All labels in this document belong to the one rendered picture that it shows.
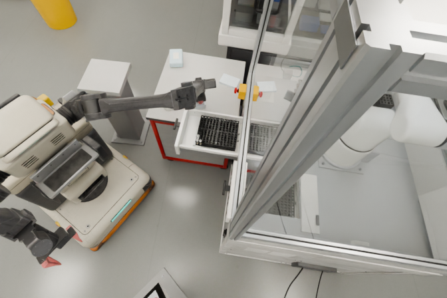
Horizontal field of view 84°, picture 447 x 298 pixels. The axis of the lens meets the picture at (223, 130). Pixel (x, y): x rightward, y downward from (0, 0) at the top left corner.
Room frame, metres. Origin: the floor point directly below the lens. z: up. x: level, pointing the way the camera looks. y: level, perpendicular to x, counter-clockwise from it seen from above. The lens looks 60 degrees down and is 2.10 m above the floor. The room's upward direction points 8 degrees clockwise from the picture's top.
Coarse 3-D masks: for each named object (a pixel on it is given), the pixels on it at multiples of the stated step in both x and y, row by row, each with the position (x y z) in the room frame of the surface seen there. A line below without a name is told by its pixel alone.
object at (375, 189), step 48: (384, 96) 0.16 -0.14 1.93; (336, 144) 0.16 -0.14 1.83; (384, 144) 0.16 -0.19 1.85; (432, 144) 0.15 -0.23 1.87; (288, 192) 0.16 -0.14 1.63; (336, 192) 0.15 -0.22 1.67; (384, 192) 0.15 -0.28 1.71; (432, 192) 0.15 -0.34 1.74; (336, 240) 0.15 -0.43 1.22; (384, 240) 0.15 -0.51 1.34; (432, 240) 0.15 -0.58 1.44
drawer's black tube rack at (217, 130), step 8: (208, 120) 0.75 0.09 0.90; (216, 120) 0.76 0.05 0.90; (232, 120) 0.78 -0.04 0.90; (208, 128) 0.70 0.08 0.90; (216, 128) 0.71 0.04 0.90; (224, 128) 0.73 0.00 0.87; (232, 128) 0.72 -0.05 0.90; (200, 136) 0.65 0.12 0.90; (208, 136) 0.65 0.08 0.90; (216, 136) 0.66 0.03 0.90; (224, 136) 0.66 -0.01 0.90; (232, 136) 0.67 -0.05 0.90; (208, 144) 0.62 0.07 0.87; (216, 144) 0.61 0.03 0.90; (224, 144) 0.62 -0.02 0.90; (232, 144) 0.62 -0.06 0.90
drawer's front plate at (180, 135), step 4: (184, 108) 0.79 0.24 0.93; (184, 112) 0.77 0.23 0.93; (188, 112) 0.81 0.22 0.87; (184, 116) 0.74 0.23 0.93; (188, 116) 0.80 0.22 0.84; (184, 120) 0.72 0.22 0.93; (180, 124) 0.69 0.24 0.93; (184, 124) 0.71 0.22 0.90; (180, 128) 0.66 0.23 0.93; (184, 128) 0.70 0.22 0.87; (180, 132) 0.64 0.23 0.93; (184, 132) 0.69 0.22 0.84; (180, 136) 0.62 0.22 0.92; (176, 140) 0.58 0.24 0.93; (180, 140) 0.61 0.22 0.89; (176, 144) 0.56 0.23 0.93; (176, 148) 0.55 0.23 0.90; (176, 152) 0.55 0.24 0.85
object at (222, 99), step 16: (192, 64) 1.31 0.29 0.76; (208, 64) 1.33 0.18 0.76; (224, 64) 1.35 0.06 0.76; (240, 64) 1.38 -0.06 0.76; (160, 80) 1.11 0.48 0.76; (176, 80) 1.13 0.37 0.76; (192, 80) 1.15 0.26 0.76; (240, 80) 1.21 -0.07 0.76; (208, 96) 1.03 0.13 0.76; (224, 96) 1.05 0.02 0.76; (160, 112) 0.85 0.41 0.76; (176, 112) 0.87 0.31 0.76; (224, 112) 0.92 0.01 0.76; (160, 128) 0.82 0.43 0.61; (176, 128) 0.82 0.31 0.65; (160, 144) 0.81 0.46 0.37; (176, 160) 0.81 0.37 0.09; (192, 160) 0.82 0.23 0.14; (208, 160) 0.81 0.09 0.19; (224, 160) 0.81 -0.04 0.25
